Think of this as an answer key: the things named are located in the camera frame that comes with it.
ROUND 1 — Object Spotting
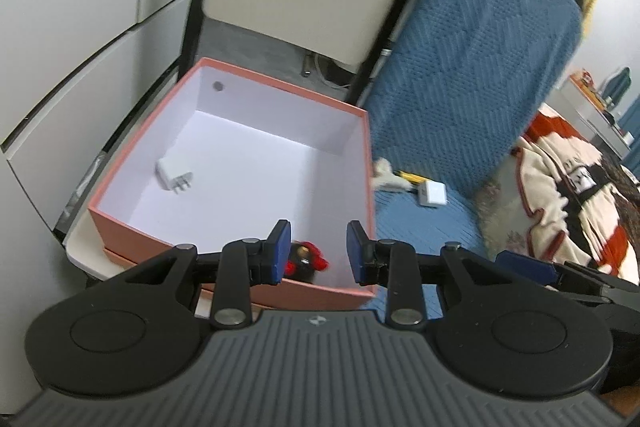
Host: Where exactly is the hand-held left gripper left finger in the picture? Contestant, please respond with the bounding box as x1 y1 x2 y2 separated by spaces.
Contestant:
85 219 292 329

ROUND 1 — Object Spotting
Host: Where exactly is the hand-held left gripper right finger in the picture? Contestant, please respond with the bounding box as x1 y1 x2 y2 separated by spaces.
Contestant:
346 220 551 329

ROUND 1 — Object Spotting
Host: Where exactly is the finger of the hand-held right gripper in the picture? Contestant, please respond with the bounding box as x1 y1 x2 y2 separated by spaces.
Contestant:
494 250 640 305

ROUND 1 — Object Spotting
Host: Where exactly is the black and red toy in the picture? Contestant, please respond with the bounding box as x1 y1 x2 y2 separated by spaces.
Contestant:
285 239 331 284

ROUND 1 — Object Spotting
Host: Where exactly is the cream tape roll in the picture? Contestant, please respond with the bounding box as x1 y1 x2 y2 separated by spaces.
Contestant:
370 157 413 192

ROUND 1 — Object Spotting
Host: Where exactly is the pink cardboard box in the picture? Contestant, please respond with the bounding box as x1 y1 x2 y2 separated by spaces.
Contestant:
88 58 378 312

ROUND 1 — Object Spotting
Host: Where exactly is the yellow handled screwdriver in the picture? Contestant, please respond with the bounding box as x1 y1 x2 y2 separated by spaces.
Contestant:
394 170 426 192

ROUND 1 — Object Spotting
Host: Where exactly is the white cube adapter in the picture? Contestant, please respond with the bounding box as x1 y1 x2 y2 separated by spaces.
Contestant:
417 183 448 208

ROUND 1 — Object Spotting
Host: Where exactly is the printed blanket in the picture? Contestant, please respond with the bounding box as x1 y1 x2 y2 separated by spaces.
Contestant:
475 102 640 285

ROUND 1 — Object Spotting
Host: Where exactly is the white charger with prongs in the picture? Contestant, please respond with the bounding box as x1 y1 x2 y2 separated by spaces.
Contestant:
156 157 195 196

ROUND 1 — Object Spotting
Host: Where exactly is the white desk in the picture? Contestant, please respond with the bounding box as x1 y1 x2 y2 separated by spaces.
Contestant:
557 69 640 158

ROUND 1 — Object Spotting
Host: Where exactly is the teal garment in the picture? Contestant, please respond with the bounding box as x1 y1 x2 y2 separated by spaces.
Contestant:
600 67 632 108

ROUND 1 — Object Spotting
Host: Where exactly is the clear plastic sheet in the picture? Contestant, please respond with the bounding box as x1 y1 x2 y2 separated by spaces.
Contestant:
57 149 108 235

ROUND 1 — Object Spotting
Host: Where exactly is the blue textured blanket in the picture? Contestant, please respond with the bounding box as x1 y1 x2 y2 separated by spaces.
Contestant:
362 0 585 313

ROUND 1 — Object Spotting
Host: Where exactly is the white cabinet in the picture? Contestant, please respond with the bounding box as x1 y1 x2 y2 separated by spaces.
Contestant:
0 0 226 248

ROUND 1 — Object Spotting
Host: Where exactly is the white cable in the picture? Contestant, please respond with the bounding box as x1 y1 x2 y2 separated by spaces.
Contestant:
311 52 353 88

